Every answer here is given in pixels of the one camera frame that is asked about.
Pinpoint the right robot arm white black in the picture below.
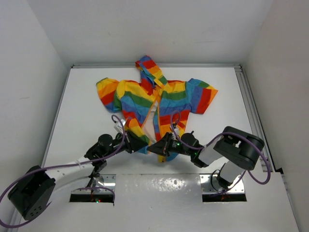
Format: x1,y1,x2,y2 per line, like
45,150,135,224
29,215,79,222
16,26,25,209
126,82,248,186
147,126,265,191

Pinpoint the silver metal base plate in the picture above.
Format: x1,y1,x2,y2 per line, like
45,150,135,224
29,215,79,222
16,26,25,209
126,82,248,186
71,174,116,195
199,174,245,195

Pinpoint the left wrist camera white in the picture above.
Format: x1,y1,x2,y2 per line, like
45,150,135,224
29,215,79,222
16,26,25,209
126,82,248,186
114,119,126,133

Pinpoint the aluminium frame rail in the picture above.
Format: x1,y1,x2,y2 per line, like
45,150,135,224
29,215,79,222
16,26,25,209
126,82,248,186
71,63,242,69
234,65,275,172

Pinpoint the rainbow striped hooded jacket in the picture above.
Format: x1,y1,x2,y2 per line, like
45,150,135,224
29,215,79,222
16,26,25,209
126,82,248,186
96,55,219,164

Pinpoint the aluminium frame rail back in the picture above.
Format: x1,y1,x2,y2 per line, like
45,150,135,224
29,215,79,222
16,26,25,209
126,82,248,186
71,63,242,69

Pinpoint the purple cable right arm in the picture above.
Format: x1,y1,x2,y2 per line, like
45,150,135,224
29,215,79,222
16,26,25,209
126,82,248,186
170,110,272,194

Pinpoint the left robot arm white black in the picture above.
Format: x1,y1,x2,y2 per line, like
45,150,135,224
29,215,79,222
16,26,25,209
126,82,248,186
8,131,148,221

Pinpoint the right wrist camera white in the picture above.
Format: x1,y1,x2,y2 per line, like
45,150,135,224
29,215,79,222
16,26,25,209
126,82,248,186
170,123,180,140

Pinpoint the silver metal base plate left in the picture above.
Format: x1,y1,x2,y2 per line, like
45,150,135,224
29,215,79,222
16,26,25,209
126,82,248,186
71,174,116,195

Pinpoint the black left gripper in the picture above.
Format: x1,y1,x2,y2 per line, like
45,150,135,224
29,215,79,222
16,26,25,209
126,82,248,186
103,130,147,159

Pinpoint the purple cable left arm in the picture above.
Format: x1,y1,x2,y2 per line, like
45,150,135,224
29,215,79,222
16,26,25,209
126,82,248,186
0,115,127,229

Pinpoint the silver metal base plate right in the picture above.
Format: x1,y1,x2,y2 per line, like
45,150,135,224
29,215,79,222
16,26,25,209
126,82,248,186
199,174,245,195

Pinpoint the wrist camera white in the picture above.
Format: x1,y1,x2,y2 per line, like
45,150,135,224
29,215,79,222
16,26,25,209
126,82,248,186
114,119,126,133
170,123,180,140

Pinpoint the aluminium frame rail right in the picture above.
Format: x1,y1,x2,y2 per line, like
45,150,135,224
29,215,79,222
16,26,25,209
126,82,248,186
234,65,275,172

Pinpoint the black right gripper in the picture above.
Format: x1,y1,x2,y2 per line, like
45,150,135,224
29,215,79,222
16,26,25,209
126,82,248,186
147,132,193,157

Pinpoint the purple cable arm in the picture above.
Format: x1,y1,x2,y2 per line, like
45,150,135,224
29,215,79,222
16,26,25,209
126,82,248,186
170,110,272,194
0,115,127,229

